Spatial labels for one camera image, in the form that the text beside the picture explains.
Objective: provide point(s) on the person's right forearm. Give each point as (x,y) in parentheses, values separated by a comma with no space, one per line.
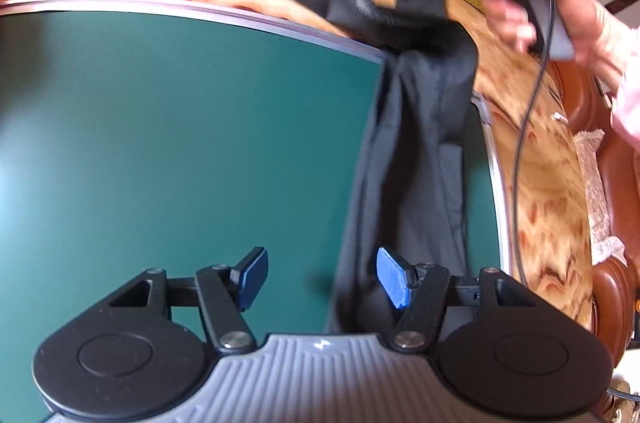
(630,103)

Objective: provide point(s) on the green mat with silver frame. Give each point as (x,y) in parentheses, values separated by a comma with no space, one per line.
(175,128)

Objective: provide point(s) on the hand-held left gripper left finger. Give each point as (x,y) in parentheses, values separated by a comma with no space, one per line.
(252,277)

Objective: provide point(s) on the brown leather chair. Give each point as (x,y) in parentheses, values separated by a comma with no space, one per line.
(615,298)

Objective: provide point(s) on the black garment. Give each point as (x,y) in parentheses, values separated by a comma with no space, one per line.
(415,153)

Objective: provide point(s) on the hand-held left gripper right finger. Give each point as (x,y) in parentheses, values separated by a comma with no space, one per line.
(392,279)

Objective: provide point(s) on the person's right hand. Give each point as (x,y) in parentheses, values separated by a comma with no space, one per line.
(585,18)

